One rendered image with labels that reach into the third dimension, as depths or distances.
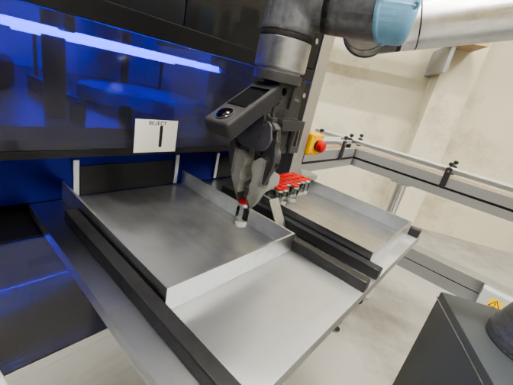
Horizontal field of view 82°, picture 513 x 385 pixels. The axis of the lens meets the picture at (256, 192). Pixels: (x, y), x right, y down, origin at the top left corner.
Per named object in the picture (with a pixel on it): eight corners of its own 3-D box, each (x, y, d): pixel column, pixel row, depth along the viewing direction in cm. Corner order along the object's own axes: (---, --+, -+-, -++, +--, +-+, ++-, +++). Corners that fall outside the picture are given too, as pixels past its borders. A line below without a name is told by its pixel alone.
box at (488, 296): (473, 304, 128) (483, 287, 125) (474, 299, 132) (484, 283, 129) (507, 321, 121) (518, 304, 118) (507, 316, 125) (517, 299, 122)
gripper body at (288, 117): (298, 157, 49) (317, 82, 45) (265, 160, 43) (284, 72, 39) (263, 144, 54) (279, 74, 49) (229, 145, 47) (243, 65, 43)
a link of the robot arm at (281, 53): (291, 35, 37) (245, 31, 42) (282, 74, 39) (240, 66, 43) (321, 49, 43) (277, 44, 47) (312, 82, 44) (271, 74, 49)
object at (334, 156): (273, 179, 105) (284, 136, 100) (243, 165, 114) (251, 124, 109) (353, 166, 156) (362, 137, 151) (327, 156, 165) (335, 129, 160)
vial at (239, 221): (230, 223, 51) (235, 201, 49) (240, 221, 52) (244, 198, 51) (240, 229, 49) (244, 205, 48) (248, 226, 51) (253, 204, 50)
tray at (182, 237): (62, 198, 54) (61, 181, 53) (182, 183, 73) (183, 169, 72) (164, 312, 34) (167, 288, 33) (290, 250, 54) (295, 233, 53)
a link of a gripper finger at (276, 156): (275, 187, 45) (285, 129, 43) (269, 189, 44) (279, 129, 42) (253, 179, 48) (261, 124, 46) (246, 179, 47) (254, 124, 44)
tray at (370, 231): (237, 196, 73) (240, 182, 72) (295, 184, 92) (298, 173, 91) (366, 269, 53) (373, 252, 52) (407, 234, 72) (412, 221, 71)
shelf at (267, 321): (29, 214, 51) (28, 203, 50) (275, 176, 103) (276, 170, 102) (202, 467, 23) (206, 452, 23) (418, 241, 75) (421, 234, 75)
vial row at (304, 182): (262, 201, 73) (266, 183, 71) (301, 191, 86) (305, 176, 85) (269, 204, 72) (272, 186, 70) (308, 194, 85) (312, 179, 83)
